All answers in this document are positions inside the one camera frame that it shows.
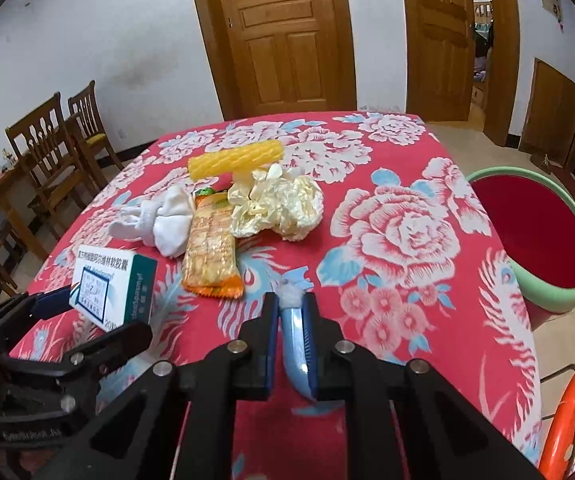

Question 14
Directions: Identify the red green trash bin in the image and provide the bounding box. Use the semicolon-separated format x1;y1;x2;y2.
467;166;575;328

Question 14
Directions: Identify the near wooden chair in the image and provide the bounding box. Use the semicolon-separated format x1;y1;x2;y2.
5;92;97;240

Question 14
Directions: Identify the blue white small wrapper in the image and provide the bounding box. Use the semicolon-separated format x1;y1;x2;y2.
273;266;315;401

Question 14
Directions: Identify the open wooden door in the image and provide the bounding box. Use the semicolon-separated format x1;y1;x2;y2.
405;0;521;146

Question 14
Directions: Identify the yellow foam mesh roll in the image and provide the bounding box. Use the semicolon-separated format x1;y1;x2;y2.
188;140;284;181

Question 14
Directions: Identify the white blue medicine box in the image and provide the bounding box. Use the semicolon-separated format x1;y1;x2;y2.
69;245;157;332

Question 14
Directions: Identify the orange cracker snack packet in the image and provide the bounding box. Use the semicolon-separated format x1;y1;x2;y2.
182;188;245;300

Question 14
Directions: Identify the cream crumpled plastic bag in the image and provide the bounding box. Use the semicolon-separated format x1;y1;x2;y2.
228;162;324;242

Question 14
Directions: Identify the white crumpled tissue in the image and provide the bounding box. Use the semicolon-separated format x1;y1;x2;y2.
107;185;195;258

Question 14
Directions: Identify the closed wooden door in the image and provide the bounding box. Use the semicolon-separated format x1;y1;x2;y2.
195;0;357;119

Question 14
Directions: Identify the small wooden side table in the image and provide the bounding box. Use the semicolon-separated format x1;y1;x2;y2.
0;162;48;296

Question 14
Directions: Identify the red floral tablecloth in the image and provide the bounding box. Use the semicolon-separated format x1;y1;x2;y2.
29;112;541;479

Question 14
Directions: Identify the low wooden cabinet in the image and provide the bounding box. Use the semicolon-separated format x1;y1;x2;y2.
519;58;575;166

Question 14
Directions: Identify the far wooden chair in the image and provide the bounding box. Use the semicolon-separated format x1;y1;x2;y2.
67;80;124;170

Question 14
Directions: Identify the wooden chair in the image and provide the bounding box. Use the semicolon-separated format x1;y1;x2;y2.
5;92;97;240
67;80;124;170

